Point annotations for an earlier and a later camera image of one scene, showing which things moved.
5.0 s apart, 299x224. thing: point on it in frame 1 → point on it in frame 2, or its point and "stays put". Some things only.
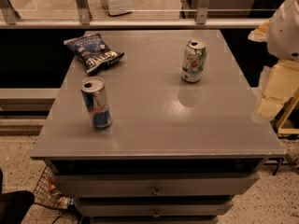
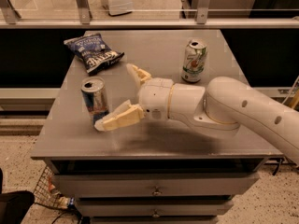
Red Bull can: x=93 y=90 stays put
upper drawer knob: x=156 y=192 stays put
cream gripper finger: x=282 y=84 → x=124 y=115
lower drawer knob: x=155 y=215 stays put
